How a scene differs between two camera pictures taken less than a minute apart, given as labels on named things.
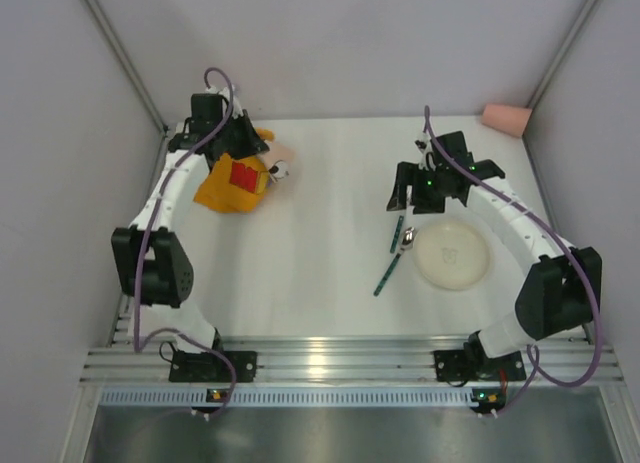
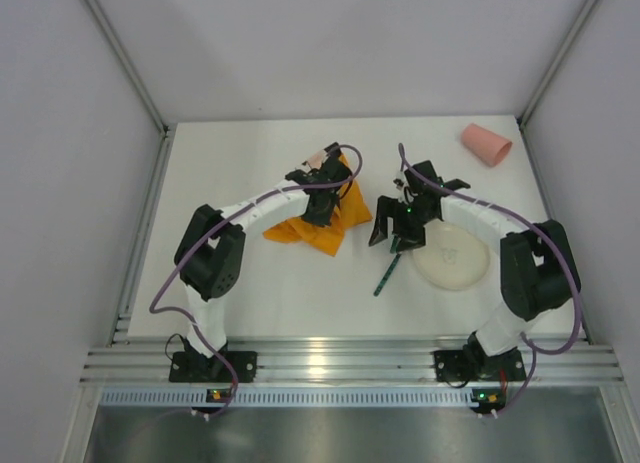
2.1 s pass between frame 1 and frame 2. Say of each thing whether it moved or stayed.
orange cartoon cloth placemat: moved
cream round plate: stayed
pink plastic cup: moved
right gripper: moved
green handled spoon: stayed
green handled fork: stayed
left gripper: moved
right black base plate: stayed
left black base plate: stayed
